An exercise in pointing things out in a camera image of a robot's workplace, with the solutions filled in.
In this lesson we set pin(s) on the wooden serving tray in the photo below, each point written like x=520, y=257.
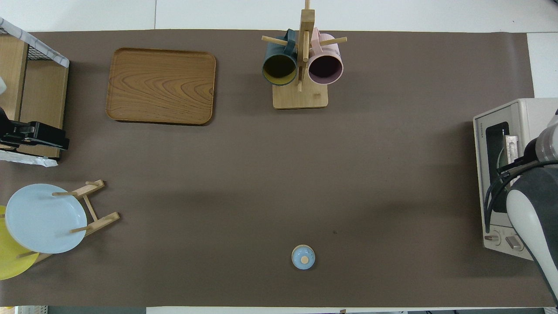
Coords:
x=161, y=87

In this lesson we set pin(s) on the wooden plate rack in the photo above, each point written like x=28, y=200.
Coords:
x=104, y=219

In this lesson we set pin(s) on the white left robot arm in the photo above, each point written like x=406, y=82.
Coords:
x=2, y=83

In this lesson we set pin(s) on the silver oven knob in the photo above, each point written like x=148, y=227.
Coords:
x=513, y=242
x=492, y=238

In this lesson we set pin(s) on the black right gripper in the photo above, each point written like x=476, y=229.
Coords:
x=532, y=150

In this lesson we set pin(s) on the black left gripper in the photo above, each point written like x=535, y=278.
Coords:
x=15, y=133

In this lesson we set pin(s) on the yellow plate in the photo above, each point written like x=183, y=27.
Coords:
x=11, y=261

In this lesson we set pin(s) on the pink mug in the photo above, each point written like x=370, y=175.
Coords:
x=325, y=69

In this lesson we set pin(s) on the brown table mat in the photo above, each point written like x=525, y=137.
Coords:
x=218, y=174

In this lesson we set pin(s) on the white toaster oven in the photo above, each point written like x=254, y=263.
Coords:
x=501, y=109

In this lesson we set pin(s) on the dark blue mug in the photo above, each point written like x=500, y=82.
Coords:
x=279, y=69

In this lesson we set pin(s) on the light blue plate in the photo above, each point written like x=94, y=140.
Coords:
x=39, y=218

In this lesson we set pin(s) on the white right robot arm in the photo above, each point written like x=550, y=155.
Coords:
x=536, y=209

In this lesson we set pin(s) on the wooden mug tree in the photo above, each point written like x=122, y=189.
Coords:
x=301, y=98

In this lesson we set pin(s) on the glass oven door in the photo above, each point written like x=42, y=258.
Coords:
x=481, y=174

